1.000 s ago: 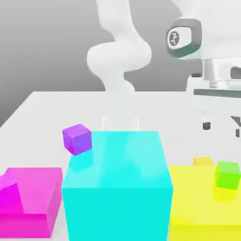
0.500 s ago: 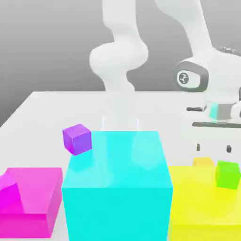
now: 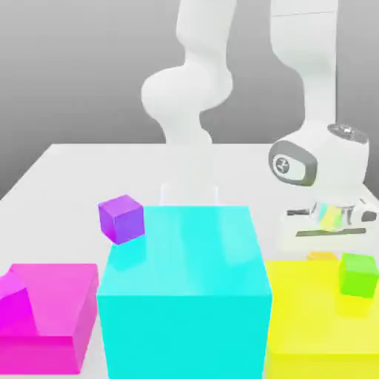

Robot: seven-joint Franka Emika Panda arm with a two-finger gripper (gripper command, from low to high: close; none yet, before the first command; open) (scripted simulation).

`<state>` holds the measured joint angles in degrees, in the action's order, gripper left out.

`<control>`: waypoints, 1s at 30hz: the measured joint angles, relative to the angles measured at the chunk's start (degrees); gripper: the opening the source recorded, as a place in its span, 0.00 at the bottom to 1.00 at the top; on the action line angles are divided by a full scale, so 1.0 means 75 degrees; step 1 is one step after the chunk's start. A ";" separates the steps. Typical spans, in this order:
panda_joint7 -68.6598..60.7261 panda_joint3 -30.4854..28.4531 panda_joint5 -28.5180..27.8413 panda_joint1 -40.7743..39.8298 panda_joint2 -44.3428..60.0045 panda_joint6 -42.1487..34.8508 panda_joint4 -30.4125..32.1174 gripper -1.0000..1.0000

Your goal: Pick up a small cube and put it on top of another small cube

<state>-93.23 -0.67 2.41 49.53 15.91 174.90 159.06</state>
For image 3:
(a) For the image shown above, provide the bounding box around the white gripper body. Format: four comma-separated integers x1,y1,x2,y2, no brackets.
277,213,379,258

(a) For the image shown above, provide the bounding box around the small orange cube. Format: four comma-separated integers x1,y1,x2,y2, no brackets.
306,251,338,262

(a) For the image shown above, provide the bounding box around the small green cube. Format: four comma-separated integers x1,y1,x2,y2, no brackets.
338,252,379,300

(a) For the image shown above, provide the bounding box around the small purple cube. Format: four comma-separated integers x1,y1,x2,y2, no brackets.
98,194,146,246

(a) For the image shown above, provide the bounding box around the small magenta cube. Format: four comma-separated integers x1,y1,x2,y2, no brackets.
0,269,38,338

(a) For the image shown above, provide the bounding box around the large yellow box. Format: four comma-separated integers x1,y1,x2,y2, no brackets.
263,259,379,379

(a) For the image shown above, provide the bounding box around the large cyan box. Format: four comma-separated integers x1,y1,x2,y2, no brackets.
96,205,274,379

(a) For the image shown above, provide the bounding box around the large pink box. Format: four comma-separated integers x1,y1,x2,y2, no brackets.
0,262,99,376

